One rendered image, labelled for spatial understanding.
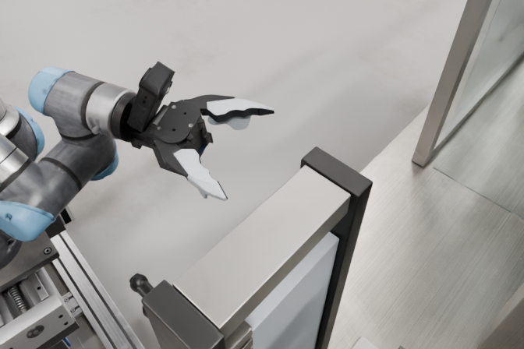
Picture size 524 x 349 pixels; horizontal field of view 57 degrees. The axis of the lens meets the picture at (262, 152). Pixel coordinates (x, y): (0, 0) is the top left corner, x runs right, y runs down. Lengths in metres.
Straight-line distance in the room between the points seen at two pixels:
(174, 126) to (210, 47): 2.29
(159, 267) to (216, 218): 0.31
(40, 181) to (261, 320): 0.49
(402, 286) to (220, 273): 0.66
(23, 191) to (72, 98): 0.15
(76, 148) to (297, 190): 0.52
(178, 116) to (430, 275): 0.54
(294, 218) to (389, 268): 0.63
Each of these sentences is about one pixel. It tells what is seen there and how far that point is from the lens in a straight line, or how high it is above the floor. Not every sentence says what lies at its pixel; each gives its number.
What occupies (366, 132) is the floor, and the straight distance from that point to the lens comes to 2.43.
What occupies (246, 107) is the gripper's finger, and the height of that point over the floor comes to 1.25.
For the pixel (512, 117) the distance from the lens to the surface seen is 0.95.
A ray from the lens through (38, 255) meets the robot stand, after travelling 1.11.
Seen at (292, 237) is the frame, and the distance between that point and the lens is 0.30.
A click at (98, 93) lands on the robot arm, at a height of 1.25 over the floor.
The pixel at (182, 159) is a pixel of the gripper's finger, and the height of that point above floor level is 1.23.
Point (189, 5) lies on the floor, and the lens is 3.33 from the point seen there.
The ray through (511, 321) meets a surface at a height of 1.03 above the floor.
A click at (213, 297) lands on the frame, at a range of 0.29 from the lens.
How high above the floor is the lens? 1.70
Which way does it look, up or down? 48 degrees down
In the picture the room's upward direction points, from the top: straight up
